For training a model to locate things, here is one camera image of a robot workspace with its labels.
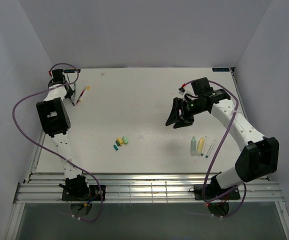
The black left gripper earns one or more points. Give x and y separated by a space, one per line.
70 94

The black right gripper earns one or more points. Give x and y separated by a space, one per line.
174 115

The green highlighter pen body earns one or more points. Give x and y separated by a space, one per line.
193 145

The yellow highlighter pen body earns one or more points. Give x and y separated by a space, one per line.
200 146

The white green thin pen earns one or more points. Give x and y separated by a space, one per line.
204 146

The green highlighter cap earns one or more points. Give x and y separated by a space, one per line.
125 139

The yellow highlighter cap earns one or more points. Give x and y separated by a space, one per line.
120 140

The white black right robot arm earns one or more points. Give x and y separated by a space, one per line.
258 154

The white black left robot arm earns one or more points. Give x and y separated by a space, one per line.
55 122

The red yellow thin pen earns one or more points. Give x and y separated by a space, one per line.
85 89

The left blue corner label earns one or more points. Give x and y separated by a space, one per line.
72 71

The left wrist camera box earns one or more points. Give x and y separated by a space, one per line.
58 75

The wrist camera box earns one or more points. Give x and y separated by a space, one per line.
201 87
58 75

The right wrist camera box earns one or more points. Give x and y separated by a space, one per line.
201 87

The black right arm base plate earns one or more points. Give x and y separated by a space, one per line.
210 193

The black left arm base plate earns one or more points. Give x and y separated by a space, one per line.
94 194

